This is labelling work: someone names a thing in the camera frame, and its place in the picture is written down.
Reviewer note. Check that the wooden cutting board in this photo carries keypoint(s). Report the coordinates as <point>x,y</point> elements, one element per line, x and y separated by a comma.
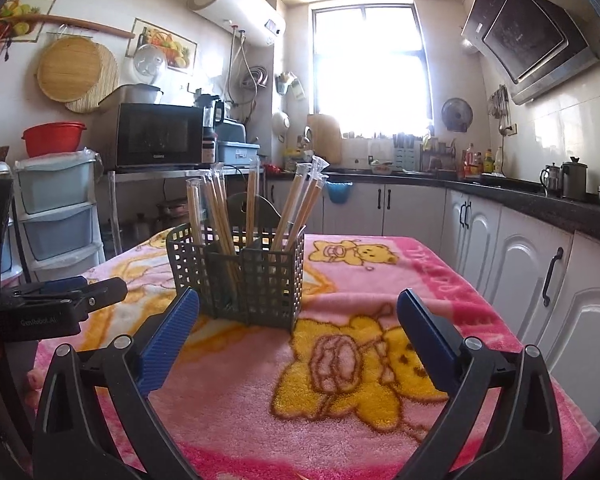
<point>325,140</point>

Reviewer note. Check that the blue-grey plastic drawer unit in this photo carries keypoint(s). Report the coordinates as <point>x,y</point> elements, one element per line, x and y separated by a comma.
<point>55,210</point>

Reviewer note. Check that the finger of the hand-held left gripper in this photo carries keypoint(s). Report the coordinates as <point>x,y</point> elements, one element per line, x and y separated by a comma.
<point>105,295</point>
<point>62,285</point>

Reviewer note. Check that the steel pot with lid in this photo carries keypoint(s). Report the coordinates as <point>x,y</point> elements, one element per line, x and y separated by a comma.
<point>142,95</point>

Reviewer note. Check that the long wooden rolling pin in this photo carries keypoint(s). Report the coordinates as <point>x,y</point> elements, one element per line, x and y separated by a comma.
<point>75,24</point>

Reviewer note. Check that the red plastic basin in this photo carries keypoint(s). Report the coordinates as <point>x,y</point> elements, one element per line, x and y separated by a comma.
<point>54,140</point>

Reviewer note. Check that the blue plastic storage box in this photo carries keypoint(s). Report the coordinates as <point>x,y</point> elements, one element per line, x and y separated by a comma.
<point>237,154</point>

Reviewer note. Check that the round woven straw mat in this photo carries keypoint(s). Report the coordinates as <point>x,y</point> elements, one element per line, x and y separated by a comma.
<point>109,85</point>

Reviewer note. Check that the hanging steel utensils bundle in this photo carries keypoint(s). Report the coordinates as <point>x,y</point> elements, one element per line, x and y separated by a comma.
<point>500,107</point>

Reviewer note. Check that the black glass range hood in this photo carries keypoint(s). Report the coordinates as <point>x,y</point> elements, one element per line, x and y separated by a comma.
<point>525,35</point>

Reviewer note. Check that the pale green knife holder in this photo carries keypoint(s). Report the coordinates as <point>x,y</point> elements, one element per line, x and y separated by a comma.
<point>406,152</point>

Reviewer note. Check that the fruit wall poster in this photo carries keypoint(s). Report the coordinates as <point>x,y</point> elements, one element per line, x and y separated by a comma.
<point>27,15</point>
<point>180,50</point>

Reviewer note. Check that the black blender jug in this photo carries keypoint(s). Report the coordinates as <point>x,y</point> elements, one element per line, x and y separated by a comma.
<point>210,115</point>

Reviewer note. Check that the stainless steel shelf table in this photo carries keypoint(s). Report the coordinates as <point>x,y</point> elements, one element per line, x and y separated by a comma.
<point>155,172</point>

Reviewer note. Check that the pale plastic bottle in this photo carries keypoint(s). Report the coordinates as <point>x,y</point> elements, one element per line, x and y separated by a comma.
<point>499,162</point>

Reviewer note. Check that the white base kitchen cabinets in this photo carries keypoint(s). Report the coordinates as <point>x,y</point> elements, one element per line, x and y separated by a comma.
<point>520,260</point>

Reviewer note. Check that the black kitchen countertop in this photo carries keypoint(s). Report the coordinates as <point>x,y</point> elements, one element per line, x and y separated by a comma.
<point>555,210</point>

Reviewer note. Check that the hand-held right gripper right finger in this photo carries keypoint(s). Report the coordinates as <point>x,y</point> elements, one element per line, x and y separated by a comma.
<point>427,340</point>

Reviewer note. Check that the white cylindrical water heater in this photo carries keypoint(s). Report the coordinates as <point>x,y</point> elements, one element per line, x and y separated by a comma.
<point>235,7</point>

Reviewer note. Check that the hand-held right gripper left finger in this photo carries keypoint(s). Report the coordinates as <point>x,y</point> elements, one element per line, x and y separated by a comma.
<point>170,340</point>

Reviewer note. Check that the small steel kettle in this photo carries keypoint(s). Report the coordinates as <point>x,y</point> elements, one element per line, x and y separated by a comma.
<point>550,180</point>

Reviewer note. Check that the yellow oil bottle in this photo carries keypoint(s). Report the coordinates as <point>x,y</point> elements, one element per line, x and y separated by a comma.
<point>488,162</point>

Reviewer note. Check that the blue hanging plastic bin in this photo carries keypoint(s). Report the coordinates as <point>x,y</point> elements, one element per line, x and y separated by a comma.
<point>340,192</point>

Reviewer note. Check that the small grey wall fan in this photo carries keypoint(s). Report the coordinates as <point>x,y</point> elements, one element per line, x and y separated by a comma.
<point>456,115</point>

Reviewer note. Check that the black microwave oven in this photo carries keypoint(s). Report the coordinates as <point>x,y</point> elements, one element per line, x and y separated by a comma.
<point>157,135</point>

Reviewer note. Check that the round bamboo tray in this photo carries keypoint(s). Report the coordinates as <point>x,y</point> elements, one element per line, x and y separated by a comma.
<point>69,69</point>

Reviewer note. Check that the white wall utensil holder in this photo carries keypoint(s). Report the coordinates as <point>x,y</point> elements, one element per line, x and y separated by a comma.
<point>290,86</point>

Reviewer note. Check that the white round hanging container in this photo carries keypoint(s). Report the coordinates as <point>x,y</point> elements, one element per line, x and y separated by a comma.
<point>281,126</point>

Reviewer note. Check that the bunch of bamboo chopsticks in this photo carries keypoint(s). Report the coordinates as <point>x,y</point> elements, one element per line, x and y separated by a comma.
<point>215,210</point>

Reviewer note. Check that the stacked steel steamer pot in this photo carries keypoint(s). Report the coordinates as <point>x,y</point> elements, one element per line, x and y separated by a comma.
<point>170,215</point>

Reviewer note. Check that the tall dark steel kettle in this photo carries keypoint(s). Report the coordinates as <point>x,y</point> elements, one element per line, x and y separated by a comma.
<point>574,180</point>

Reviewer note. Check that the pink printed bear blanket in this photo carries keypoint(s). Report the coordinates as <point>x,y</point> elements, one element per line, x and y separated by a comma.
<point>230,410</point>

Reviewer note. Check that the kitchen window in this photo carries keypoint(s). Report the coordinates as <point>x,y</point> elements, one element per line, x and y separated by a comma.
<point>370,70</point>

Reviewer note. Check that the green plastic utensil basket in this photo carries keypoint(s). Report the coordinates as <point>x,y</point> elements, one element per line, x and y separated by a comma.
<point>260,285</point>

